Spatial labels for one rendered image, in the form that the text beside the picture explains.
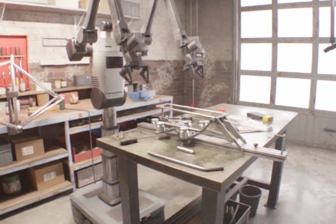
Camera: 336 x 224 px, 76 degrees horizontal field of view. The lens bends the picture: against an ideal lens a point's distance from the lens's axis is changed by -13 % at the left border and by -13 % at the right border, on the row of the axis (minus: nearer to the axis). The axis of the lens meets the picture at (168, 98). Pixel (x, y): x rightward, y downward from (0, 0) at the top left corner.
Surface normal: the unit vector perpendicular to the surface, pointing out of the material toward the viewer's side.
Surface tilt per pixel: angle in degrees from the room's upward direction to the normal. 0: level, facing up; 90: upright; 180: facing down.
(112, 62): 90
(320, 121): 90
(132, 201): 90
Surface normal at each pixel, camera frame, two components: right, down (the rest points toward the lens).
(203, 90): -0.64, 0.11
